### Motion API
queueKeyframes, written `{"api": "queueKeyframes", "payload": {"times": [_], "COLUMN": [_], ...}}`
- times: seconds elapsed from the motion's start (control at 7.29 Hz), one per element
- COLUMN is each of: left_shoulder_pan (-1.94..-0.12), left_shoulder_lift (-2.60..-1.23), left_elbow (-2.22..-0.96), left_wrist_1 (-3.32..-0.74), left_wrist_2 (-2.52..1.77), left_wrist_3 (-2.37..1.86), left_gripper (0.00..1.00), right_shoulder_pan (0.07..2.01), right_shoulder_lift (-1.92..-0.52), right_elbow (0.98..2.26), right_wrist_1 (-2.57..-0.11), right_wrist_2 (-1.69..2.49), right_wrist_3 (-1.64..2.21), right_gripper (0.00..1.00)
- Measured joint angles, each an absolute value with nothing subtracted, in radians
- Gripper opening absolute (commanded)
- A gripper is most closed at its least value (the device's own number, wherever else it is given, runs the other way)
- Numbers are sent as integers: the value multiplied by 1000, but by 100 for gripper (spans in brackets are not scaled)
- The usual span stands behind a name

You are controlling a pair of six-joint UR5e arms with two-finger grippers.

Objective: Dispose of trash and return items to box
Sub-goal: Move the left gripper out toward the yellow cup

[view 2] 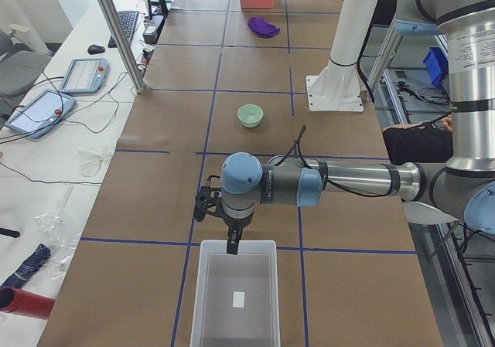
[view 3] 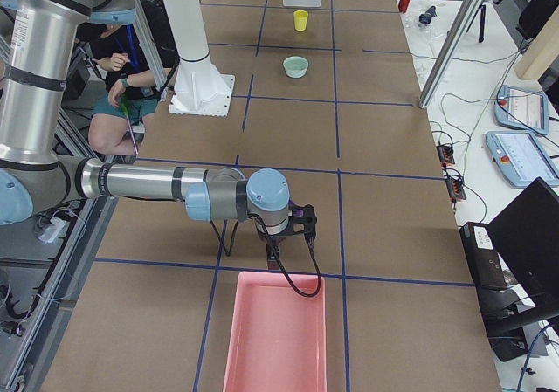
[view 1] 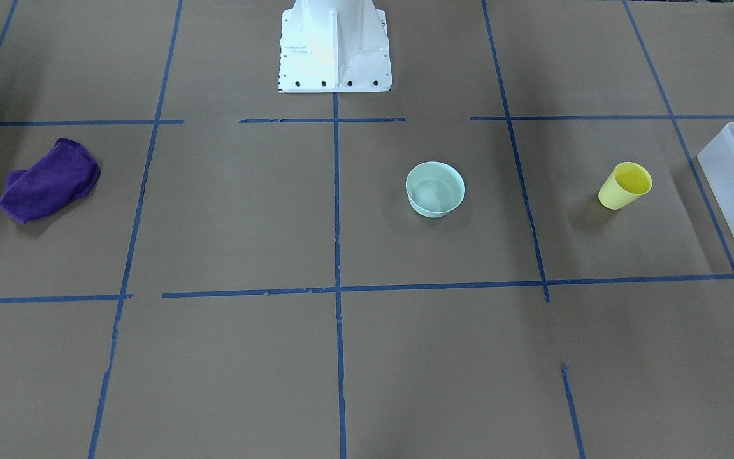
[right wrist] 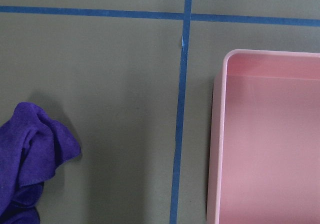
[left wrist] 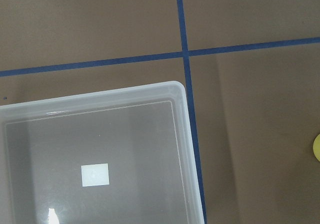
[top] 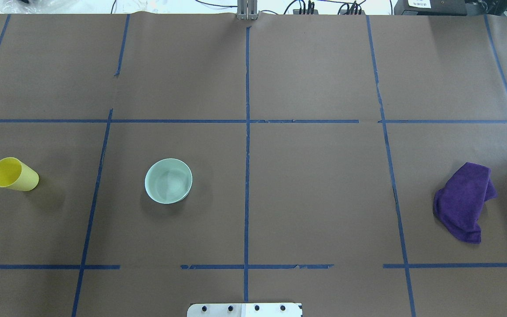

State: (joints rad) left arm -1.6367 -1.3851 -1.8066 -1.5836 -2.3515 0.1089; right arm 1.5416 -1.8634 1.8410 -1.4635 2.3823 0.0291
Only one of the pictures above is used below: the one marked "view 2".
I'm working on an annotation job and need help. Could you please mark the far teach pendant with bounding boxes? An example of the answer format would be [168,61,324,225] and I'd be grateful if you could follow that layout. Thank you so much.
[59,58,110,95]

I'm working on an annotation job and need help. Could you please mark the black keyboard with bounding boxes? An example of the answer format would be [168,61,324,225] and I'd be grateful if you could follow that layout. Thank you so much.
[117,10,140,43]

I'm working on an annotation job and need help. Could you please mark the clear plastic bin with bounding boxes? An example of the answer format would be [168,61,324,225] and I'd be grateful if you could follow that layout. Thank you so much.
[190,240,281,346]

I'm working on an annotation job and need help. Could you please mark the teach pendant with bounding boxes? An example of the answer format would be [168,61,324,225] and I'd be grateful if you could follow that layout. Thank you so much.
[5,90,77,139]
[59,58,110,95]

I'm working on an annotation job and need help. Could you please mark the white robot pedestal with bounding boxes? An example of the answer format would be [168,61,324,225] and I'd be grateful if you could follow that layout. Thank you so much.
[306,0,378,112]

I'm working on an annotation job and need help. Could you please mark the black computer mouse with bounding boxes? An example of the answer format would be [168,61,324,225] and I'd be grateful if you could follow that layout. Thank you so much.
[87,44,106,55]

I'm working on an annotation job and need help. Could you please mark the grey office chair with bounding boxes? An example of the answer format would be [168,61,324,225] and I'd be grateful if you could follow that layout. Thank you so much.
[1,30,51,105]

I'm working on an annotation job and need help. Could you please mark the dark blue folded umbrella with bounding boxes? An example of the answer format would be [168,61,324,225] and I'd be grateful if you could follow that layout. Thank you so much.
[1,243,51,288]

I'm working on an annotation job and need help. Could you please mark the crumpled clear plastic wrap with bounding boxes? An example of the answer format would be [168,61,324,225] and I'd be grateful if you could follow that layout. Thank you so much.
[35,207,81,283]

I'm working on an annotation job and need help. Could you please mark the seated person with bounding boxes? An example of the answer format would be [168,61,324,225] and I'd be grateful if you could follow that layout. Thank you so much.
[382,114,453,165]

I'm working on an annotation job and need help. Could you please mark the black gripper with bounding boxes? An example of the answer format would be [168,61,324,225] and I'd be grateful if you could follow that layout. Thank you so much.
[193,175,244,255]

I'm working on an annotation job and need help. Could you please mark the red cylinder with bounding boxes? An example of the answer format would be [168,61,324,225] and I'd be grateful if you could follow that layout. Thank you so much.
[1,287,55,320]

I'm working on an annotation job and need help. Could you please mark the black power box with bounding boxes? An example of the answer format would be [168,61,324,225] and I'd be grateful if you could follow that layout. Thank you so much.
[142,15,165,45]

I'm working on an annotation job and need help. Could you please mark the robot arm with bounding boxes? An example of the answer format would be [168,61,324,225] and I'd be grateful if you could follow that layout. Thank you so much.
[193,0,494,254]

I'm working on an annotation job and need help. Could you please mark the near teach pendant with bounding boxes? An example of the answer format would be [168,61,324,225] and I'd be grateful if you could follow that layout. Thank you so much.
[5,90,77,139]

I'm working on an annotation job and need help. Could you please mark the mint green bowl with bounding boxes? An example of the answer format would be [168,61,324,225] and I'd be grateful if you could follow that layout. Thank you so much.
[237,104,264,128]

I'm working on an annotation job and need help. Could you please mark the white crumpled cloth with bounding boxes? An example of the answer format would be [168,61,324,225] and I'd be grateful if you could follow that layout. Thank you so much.
[77,147,113,177]

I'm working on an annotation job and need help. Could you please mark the blue storage bin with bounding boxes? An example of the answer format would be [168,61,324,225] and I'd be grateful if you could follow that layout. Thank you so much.
[422,47,449,88]

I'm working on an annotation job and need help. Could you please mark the purple cloth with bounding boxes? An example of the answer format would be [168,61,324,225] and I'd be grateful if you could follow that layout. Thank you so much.
[247,16,281,39]

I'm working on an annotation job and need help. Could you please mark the aluminium frame post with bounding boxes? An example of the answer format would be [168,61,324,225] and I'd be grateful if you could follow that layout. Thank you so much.
[97,0,145,94]

